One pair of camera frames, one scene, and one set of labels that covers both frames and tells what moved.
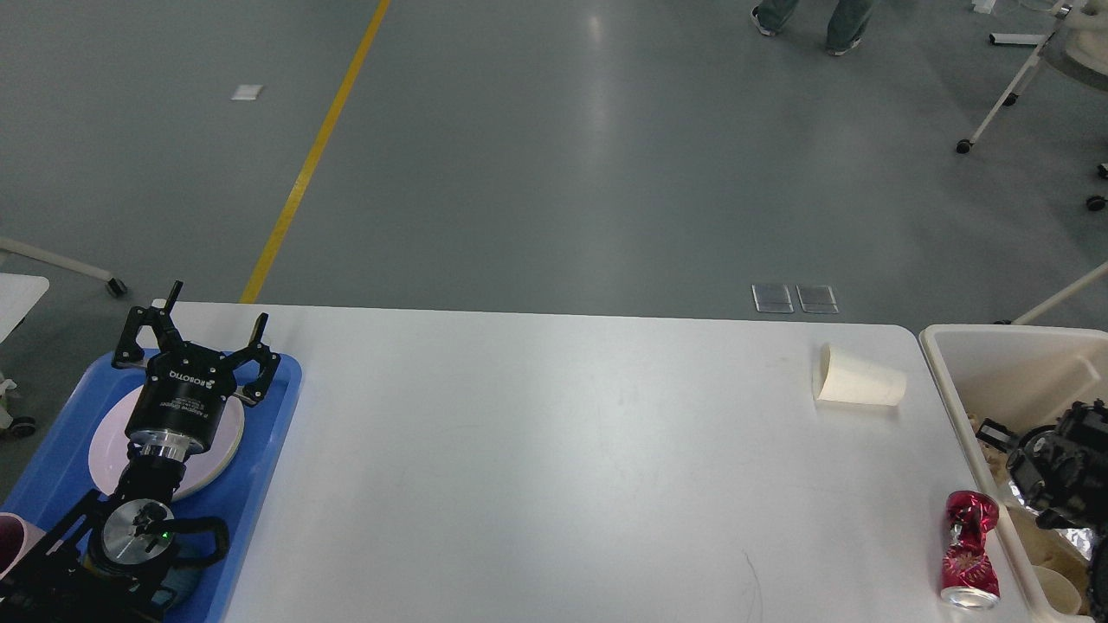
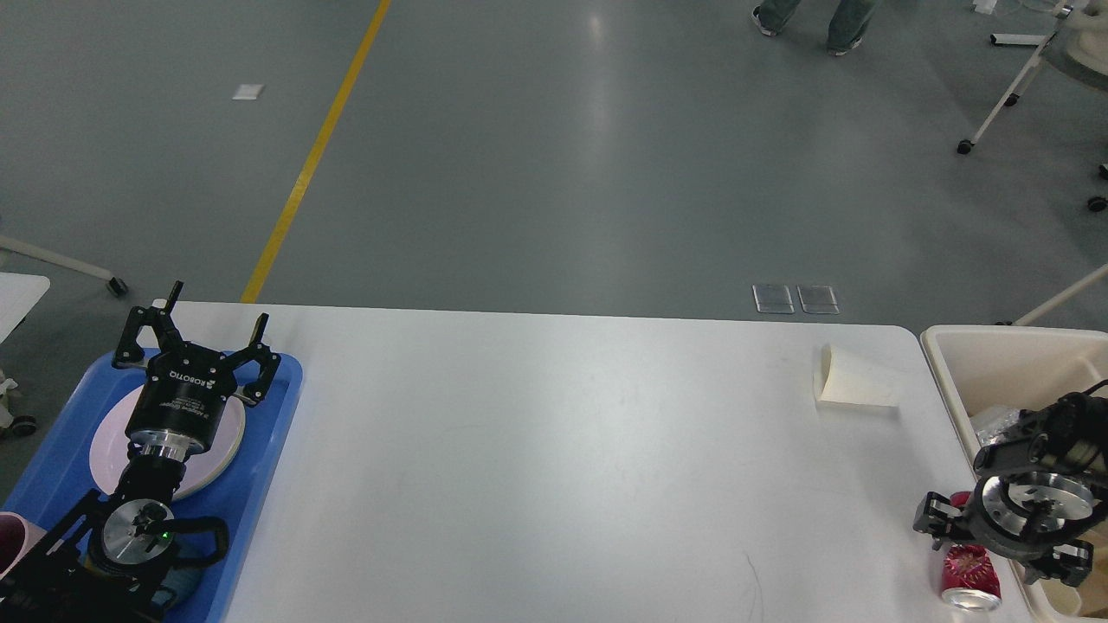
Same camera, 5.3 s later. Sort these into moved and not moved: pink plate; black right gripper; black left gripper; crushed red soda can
Moved: black right gripper
Not moved: black left gripper; pink plate; crushed red soda can
